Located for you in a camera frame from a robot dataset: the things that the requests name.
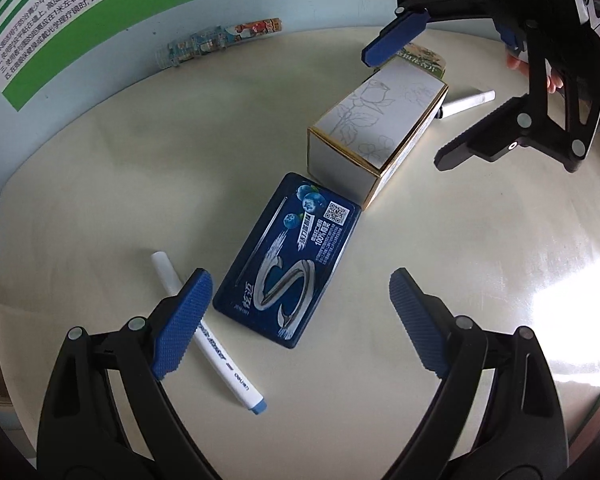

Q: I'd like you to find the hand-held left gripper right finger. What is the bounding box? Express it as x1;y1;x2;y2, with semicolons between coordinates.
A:
380;267;571;480

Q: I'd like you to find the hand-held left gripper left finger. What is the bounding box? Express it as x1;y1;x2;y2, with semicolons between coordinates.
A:
37;267;221;480

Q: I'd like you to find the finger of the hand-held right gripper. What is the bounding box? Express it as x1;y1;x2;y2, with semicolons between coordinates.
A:
361;0;494;69
431;21;600;174

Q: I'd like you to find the green tin box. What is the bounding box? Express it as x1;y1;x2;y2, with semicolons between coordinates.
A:
380;42;449;82

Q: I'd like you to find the white carton box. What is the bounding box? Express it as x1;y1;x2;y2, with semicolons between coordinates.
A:
307;55;451;211

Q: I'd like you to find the dark blue gum tin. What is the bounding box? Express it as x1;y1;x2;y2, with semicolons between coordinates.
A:
212;172;362;350

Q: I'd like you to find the person's right hand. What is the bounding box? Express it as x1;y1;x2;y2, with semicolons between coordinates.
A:
505;52;564;94

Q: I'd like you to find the white marker pen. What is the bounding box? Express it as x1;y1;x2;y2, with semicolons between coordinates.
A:
436;90;496;121
150;251;268;417

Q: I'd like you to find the clear tube with colourful label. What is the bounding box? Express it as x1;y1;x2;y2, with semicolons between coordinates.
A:
157;16;286;69

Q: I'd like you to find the green striped wall poster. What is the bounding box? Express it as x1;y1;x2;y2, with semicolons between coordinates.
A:
0;0;341;112

